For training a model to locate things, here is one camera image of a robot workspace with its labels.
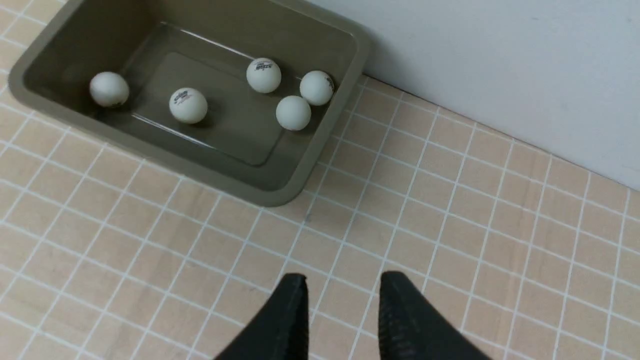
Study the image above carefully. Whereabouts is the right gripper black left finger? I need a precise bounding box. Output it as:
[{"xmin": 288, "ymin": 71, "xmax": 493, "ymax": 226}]
[{"xmin": 215, "ymin": 273, "xmax": 310, "ymax": 360}]

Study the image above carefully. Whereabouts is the white ball cluster front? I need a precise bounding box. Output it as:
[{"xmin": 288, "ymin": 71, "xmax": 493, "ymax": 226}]
[{"xmin": 275, "ymin": 95, "xmax": 312, "ymax": 132}]

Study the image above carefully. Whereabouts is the white ball with black mark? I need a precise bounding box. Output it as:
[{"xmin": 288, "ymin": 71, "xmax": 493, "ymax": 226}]
[{"xmin": 299, "ymin": 70, "xmax": 335, "ymax": 106}]

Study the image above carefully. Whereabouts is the olive green plastic bin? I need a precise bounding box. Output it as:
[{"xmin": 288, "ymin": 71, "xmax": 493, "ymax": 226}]
[{"xmin": 7, "ymin": 0, "xmax": 372, "ymax": 207}]

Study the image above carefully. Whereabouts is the checkered beige tablecloth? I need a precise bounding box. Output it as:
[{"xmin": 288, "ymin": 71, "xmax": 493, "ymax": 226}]
[{"xmin": 0, "ymin": 0, "xmax": 640, "ymax": 360}]

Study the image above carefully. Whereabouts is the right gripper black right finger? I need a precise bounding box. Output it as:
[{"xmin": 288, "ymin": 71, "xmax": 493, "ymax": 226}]
[{"xmin": 378, "ymin": 271, "xmax": 489, "ymax": 360}]

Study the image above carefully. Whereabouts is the white ball cluster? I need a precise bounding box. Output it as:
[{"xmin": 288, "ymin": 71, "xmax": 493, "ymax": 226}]
[
  {"xmin": 275, "ymin": 95, "xmax": 312, "ymax": 132},
  {"xmin": 246, "ymin": 57, "xmax": 282, "ymax": 94}
]

